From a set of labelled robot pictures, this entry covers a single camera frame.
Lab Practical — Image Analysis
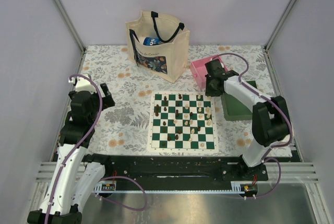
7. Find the green white chess board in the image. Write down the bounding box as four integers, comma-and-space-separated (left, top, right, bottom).
147, 91, 219, 154

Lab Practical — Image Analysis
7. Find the blue white bottle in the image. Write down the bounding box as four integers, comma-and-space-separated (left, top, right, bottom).
143, 37, 161, 46

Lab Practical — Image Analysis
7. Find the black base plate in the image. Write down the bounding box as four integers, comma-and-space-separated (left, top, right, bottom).
86, 153, 269, 192

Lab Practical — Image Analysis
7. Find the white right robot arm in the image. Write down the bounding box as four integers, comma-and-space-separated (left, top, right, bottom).
205, 59, 293, 180

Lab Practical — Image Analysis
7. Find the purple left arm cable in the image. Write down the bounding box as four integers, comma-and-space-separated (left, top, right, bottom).
44, 74, 149, 224

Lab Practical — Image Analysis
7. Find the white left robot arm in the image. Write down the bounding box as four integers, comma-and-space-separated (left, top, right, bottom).
27, 74, 115, 223

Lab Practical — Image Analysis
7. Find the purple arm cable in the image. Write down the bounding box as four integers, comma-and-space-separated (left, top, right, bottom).
212, 53, 293, 200
44, 74, 149, 224

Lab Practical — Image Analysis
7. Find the pink plastic box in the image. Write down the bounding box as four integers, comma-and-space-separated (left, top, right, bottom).
190, 55, 228, 91

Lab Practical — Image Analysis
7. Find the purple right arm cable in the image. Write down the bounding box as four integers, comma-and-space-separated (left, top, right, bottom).
212, 53, 293, 200

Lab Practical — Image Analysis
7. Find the floral table cloth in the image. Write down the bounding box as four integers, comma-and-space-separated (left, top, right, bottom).
81, 45, 276, 156

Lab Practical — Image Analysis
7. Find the green plastic box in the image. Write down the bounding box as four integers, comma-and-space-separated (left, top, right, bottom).
220, 76, 260, 121

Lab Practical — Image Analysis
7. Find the beige canvas tote bag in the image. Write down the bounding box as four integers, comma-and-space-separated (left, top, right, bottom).
126, 11, 190, 83

